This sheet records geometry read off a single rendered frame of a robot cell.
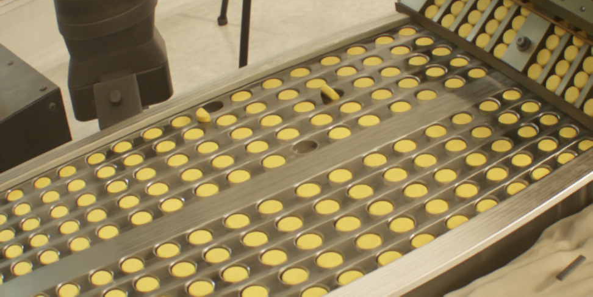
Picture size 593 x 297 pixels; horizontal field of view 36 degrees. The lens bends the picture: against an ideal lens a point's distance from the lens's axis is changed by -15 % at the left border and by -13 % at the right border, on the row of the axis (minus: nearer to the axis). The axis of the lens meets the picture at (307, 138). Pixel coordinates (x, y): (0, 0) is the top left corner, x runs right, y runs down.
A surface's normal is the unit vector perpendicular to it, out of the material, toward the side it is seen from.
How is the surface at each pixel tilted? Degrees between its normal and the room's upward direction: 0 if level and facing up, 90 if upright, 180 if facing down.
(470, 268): 90
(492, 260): 90
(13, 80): 0
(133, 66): 87
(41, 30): 90
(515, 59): 38
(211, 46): 0
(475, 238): 0
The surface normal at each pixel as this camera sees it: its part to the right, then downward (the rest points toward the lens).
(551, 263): 0.01, -0.72
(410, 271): -0.12, -0.84
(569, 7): -0.62, -0.44
